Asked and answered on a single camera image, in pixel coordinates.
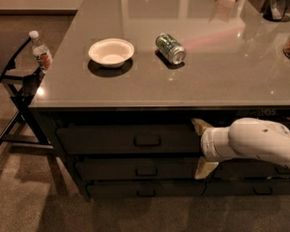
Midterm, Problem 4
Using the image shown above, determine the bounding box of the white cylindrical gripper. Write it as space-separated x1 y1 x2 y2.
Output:
191 118 236 180

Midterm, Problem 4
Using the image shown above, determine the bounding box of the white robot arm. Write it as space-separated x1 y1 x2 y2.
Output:
191 118 290 180

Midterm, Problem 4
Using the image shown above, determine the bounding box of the dark bottom right drawer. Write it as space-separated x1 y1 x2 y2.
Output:
203 180 290 196

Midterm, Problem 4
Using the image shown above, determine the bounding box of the dark drawer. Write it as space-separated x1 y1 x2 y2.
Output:
56 124 199 155
74 158 198 181
203 180 290 196
87 180 206 198
213 159 290 180

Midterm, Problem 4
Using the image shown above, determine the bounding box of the dark middle right drawer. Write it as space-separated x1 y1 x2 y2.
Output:
213 159 290 180

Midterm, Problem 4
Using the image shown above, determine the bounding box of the dark bottom left drawer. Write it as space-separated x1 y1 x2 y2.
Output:
87 180 206 198

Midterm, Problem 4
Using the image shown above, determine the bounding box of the dark middle left drawer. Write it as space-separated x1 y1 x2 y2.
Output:
74 158 198 181

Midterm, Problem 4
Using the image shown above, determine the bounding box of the dark top left drawer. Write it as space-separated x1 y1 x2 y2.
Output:
56 124 199 155

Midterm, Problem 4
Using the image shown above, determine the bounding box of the green soda can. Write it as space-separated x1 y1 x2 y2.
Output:
156 33 186 65

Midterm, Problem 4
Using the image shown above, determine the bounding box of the white paper bowl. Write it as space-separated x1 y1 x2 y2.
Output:
88 39 134 68

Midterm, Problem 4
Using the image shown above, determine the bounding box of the black metal chair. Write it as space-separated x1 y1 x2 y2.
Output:
0 32 50 146

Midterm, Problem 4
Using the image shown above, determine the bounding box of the clear plastic water bottle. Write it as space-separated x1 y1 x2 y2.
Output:
29 31 52 71

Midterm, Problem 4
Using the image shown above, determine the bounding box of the dark cabinet frame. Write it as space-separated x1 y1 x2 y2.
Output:
33 107 290 199

